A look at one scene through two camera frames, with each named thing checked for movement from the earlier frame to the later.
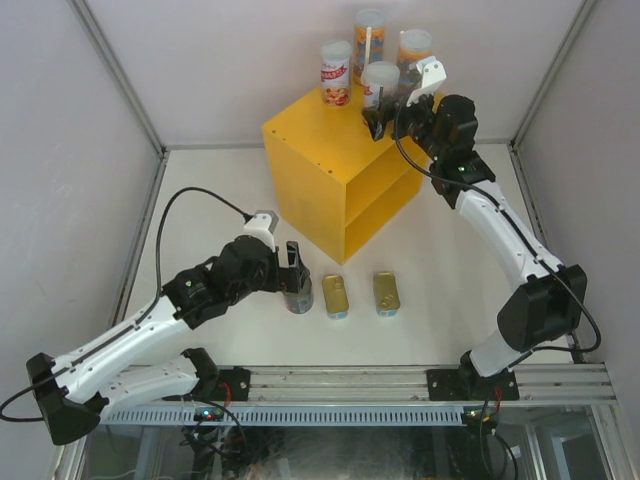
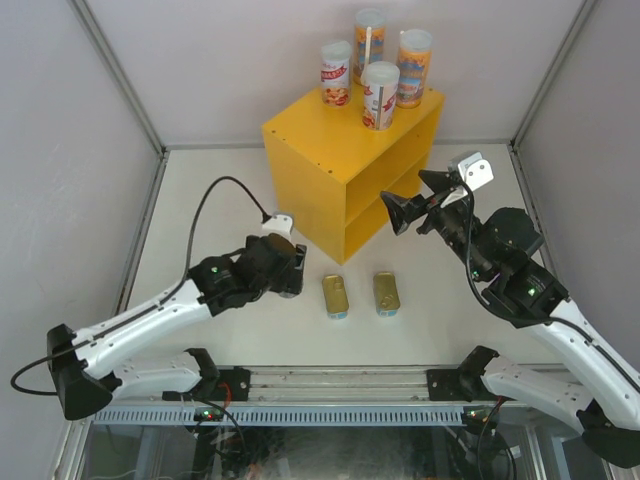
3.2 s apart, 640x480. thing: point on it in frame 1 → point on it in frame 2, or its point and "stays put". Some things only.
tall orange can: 414,45 stays put
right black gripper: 379,117 → 403,211
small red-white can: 335,73 stays put
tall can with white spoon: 369,39 stays put
